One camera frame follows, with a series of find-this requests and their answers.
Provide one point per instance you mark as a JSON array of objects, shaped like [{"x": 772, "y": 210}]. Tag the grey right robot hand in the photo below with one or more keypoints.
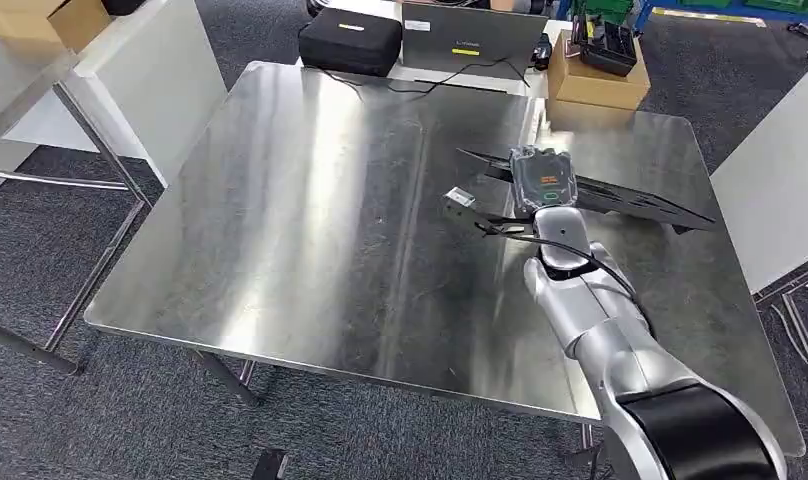
[{"x": 543, "y": 182}]

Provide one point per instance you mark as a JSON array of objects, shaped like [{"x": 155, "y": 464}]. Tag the long black plastic tray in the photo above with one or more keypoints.
[{"x": 642, "y": 202}]

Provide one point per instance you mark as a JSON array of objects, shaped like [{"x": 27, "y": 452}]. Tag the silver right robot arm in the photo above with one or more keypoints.
[{"x": 616, "y": 331}]

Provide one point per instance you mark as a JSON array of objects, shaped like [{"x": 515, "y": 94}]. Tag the cardboard box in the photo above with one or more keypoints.
[
  {"x": 599, "y": 89},
  {"x": 40, "y": 20}
]

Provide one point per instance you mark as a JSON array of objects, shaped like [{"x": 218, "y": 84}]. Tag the black open box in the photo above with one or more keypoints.
[{"x": 609, "y": 50}]

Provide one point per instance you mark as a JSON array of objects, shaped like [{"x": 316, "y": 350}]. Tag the grey laptop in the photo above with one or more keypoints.
[{"x": 473, "y": 36}]

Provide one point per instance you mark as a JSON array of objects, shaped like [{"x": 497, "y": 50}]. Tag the green plastic crate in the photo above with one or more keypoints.
[{"x": 603, "y": 8}]

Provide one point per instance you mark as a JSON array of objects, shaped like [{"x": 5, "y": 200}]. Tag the white panel board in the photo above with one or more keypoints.
[{"x": 775, "y": 185}]

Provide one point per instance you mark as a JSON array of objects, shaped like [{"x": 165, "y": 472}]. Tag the black zip case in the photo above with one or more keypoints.
[{"x": 351, "y": 41}]

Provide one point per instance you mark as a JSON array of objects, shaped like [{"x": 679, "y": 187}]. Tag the steel table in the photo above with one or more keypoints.
[{"x": 298, "y": 232}]

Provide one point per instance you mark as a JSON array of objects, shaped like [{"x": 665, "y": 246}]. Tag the black robot foot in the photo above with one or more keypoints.
[{"x": 270, "y": 465}]

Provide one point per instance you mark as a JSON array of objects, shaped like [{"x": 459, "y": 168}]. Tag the white table with metal frame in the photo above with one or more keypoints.
[{"x": 146, "y": 86}]

